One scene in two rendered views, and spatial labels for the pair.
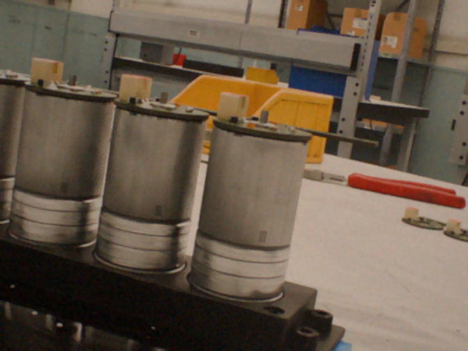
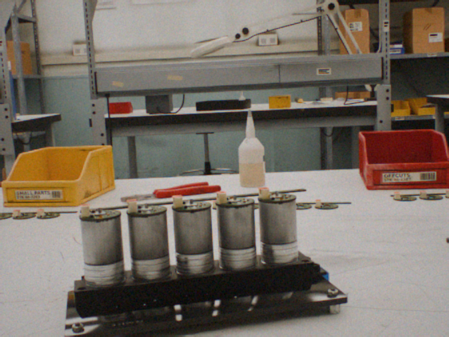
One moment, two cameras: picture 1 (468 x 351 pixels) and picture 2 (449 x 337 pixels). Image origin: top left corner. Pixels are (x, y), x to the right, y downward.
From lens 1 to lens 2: 0.26 m
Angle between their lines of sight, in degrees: 32
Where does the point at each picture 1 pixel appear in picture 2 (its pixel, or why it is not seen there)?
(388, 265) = not seen: hidden behind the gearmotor
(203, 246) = (274, 248)
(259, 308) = (302, 262)
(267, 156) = (291, 208)
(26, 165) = (191, 243)
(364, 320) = not seen: hidden behind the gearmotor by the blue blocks
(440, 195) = (208, 188)
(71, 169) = (209, 238)
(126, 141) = (236, 219)
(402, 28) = (11, 53)
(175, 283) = (267, 266)
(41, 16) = not seen: outside the picture
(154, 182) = (250, 231)
